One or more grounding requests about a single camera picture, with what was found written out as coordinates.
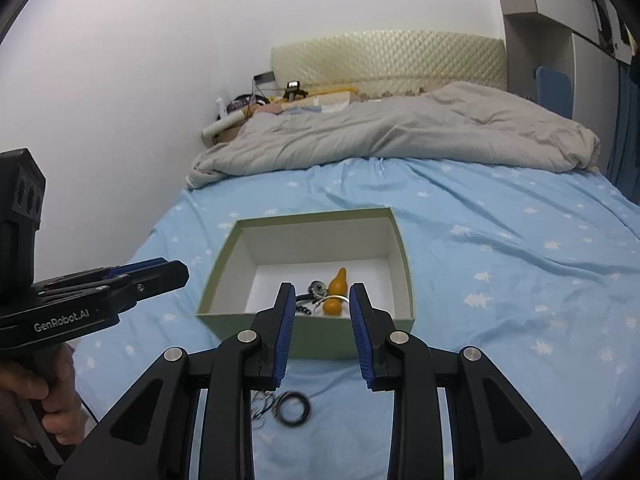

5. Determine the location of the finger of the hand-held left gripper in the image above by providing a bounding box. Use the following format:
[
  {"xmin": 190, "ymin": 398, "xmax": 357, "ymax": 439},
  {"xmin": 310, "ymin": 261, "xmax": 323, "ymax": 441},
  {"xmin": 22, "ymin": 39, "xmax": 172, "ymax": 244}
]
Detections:
[
  {"xmin": 35, "ymin": 258, "xmax": 168, "ymax": 291},
  {"xmin": 107, "ymin": 260, "xmax": 190, "ymax": 313}
]

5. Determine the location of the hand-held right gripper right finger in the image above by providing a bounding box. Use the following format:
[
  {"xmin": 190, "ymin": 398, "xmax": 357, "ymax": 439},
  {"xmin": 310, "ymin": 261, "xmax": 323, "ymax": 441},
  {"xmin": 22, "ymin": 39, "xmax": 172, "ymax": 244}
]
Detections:
[{"xmin": 349, "ymin": 282, "xmax": 583, "ymax": 480}]

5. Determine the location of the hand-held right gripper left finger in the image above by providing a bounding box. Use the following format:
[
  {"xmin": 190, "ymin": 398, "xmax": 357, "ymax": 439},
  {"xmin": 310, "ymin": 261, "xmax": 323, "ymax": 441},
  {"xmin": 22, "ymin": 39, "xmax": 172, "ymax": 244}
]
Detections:
[{"xmin": 56, "ymin": 282, "xmax": 297, "ymax": 480}]

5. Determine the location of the orange gourd pendant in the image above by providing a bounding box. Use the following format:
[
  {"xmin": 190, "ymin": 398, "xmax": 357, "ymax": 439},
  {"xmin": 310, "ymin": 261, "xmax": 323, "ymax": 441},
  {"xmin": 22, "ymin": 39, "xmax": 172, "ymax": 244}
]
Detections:
[{"xmin": 327, "ymin": 267, "xmax": 351, "ymax": 319}]

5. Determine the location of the green cardboard box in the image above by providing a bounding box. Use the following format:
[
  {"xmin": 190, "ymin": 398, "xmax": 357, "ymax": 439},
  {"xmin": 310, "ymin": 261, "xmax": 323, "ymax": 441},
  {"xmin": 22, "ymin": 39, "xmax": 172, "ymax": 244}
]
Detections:
[{"xmin": 195, "ymin": 206, "xmax": 417, "ymax": 361}]

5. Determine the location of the black hair band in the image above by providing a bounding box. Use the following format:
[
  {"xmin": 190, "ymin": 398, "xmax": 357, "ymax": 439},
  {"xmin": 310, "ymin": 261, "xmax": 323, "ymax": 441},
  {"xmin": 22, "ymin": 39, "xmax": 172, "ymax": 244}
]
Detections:
[{"xmin": 273, "ymin": 390, "xmax": 313, "ymax": 429}]

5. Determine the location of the silver bead chain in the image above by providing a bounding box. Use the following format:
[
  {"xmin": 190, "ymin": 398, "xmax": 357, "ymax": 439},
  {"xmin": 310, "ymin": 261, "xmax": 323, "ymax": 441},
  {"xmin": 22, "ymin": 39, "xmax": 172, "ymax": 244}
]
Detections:
[{"xmin": 249, "ymin": 389, "xmax": 277, "ymax": 430}]

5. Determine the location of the person's left hand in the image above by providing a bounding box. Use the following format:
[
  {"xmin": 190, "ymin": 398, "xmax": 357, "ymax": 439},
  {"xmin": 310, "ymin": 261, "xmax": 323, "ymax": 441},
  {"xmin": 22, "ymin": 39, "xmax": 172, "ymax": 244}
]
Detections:
[{"xmin": 0, "ymin": 347, "xmax": 85, "ymax": 447}]

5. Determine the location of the bed with blue star sheet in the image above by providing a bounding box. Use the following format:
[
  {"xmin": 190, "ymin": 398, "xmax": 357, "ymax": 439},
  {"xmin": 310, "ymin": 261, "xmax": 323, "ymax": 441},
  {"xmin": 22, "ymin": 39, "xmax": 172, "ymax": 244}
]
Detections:
[{"xmin": 70, "ymin": 156, "xmax": 640, "ymax": 480}]

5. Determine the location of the brown cardboard box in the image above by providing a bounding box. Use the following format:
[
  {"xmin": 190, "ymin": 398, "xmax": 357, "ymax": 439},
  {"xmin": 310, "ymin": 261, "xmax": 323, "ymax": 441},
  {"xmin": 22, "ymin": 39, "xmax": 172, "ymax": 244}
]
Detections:
[{"xmin": 212, "ymin": 121, "xmax": 252, "ymax": 149}]

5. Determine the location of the rolled paper tube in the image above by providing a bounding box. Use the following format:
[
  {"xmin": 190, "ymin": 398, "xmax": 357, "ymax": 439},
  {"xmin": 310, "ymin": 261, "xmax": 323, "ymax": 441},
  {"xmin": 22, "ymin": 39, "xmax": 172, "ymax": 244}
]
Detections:
[{"xmin": 201, "ymin": 109, "xmax": 252, "ymax": 142}]

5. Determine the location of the grey blanket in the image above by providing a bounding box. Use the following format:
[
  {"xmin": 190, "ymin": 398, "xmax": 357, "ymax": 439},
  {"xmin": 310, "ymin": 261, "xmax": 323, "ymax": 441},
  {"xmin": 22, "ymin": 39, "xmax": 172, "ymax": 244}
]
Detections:
[{"xmin": 186, "ymin": 81, "xmax": 602, "ymax": 190}]

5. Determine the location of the cream quilted headboard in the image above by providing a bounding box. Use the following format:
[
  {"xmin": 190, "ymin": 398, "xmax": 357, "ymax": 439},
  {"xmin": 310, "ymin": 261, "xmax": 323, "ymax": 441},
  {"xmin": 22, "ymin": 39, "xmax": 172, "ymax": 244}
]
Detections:
[{"xmin": 270, "ymin": 30, "xmax": 509, "ymax": 99}]

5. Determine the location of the blue curtain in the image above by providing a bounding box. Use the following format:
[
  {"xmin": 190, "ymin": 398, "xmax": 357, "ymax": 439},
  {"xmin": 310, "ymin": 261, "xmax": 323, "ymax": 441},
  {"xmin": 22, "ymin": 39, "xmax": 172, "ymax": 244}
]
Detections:
[{"xmin": 606, "ymin": 62, "xmax": 640, "ymax": 203}]

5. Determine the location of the grey wardrobe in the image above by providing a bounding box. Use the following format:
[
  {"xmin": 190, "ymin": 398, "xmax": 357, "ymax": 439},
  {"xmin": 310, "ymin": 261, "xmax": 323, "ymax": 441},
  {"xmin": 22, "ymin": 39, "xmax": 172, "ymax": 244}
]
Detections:
[{"xmin": 492, "ymin": 0, "xmax": 640, "ymax": 128}]

